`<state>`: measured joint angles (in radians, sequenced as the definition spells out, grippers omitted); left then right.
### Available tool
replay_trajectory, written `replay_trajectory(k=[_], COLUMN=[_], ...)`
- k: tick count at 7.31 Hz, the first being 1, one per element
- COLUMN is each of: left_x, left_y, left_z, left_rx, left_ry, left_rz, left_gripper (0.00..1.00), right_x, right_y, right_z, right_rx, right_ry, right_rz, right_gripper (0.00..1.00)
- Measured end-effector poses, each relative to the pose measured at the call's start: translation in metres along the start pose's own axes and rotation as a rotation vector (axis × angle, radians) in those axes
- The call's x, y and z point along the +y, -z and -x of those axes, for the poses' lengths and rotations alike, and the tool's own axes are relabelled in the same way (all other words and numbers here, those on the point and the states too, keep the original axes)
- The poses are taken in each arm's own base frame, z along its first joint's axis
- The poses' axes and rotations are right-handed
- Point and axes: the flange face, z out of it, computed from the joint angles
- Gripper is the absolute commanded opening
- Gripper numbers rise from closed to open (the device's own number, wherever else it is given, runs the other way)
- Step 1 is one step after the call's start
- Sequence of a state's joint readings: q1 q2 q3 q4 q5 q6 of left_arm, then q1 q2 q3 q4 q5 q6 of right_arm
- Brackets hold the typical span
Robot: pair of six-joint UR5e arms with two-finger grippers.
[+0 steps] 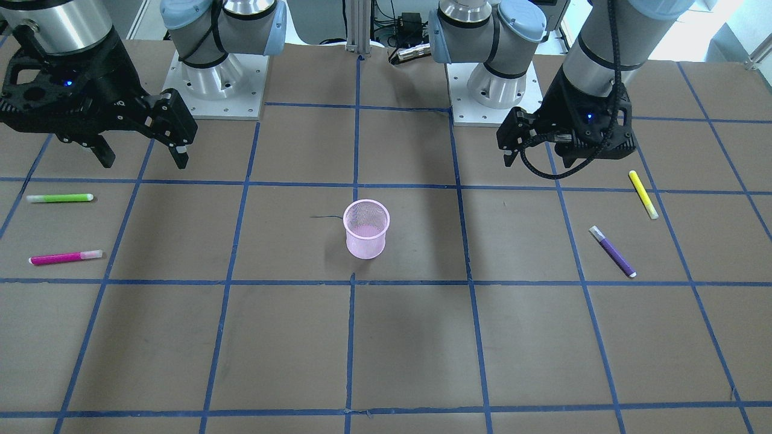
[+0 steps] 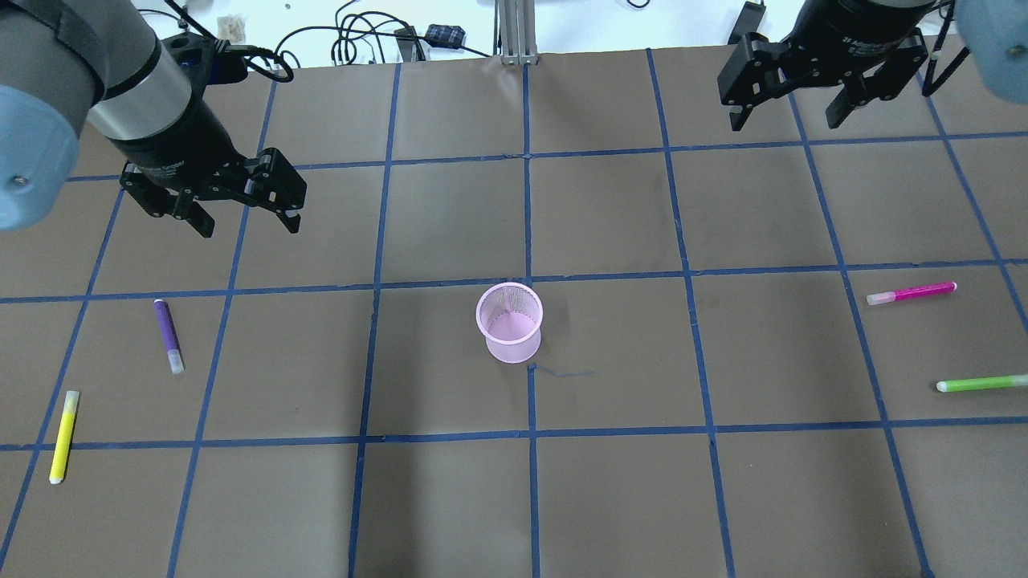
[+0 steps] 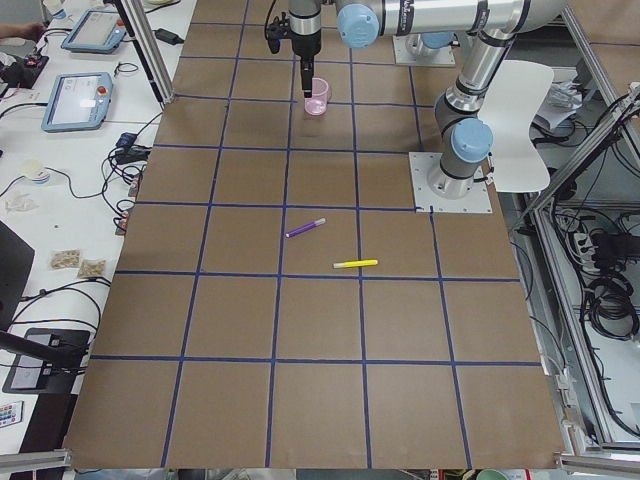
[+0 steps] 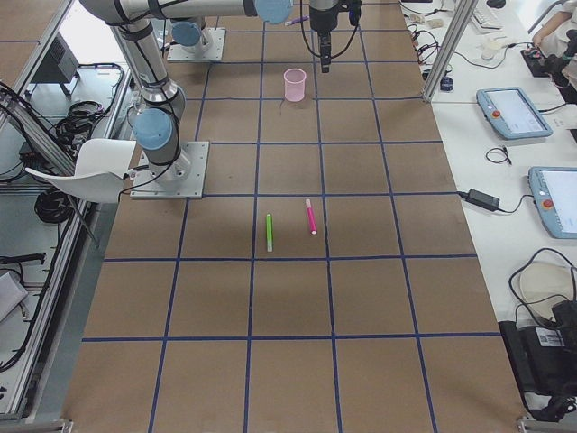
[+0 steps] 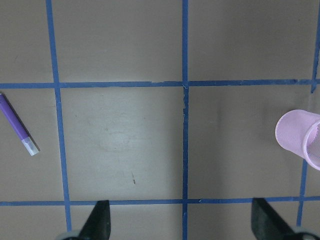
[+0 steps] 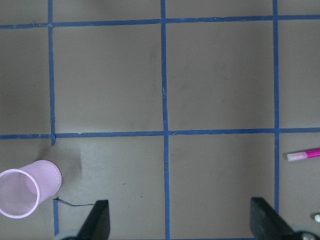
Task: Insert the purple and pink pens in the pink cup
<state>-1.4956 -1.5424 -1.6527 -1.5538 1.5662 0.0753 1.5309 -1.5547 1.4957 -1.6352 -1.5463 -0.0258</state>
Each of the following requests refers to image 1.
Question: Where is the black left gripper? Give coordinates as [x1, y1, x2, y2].
[496, 69, 638, 169]

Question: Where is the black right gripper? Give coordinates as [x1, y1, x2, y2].
[2, 27, 198, 169]

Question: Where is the purple pen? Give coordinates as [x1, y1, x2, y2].
[588, 225, 637, 278]

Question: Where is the pink pen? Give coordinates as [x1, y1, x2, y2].
[28, 250, 104, 266]

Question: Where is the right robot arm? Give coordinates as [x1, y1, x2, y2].
[2, 1, 288, 169]

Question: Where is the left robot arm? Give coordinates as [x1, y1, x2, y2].
[428, 1, 692, 180]

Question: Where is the pink mesh cup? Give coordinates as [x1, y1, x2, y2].
[343, 200, 390, 259]

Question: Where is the green pen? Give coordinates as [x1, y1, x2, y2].
[25, 194, 95, 204]

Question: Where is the yellow pen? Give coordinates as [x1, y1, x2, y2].
[628, 170, 659, 220]

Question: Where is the black braided cable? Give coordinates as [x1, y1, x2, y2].
[520, 0, 628, 180]

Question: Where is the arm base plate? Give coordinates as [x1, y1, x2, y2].
[163, 52, 271, 121]
[446, 63, 542, 127]

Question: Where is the aluminium frame post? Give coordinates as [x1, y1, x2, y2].
[344, 1, 373, 60]

